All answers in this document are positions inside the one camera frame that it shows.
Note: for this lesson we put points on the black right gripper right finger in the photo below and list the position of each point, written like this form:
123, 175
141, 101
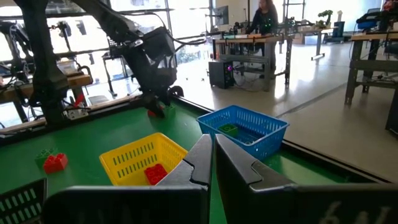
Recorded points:
236, 174

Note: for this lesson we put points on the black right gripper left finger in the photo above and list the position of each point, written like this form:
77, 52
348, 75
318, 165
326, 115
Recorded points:
124, 205

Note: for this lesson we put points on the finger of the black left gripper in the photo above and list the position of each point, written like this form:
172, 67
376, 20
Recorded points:
155, 105
166, 99

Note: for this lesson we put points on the small red block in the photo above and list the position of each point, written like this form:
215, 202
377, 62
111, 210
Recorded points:
150, 114
56, 163

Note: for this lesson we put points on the long red block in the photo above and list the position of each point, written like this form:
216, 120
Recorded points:
155, 174

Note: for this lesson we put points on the small green block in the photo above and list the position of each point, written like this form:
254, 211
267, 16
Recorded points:
228, 129
42, 157

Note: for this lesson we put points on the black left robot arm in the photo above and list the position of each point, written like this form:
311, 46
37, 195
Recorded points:
43, 68

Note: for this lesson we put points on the yellow plastic basket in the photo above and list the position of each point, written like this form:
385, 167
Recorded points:
130, 161

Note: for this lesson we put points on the blue plastic basket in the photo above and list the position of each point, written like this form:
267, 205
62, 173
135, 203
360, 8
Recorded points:
267, 138

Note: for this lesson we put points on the black computer tower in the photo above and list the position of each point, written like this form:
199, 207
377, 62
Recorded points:
219, 74

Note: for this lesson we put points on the green table mat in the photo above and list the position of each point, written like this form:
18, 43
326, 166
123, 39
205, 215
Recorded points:
93, 133

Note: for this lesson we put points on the wooden top workbench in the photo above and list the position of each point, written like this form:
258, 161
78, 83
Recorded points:
354, 68
77, 81
248, 40

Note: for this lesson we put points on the black monitor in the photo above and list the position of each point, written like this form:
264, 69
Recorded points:
221, 15

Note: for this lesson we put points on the black plastic basket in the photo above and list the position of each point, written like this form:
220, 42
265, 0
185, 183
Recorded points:
31, 187

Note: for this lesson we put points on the person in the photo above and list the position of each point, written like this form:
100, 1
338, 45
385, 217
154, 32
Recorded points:
265, 18

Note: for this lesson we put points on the white far desk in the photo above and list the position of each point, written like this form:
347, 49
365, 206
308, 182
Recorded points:
318, 43

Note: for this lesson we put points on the potted green plant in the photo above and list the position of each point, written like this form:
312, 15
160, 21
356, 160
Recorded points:
326, 14

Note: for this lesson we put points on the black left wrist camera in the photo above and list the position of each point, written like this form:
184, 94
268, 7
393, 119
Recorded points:
158, 43

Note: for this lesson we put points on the grey metal bracket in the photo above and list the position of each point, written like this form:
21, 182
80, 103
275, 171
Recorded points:
76, 114

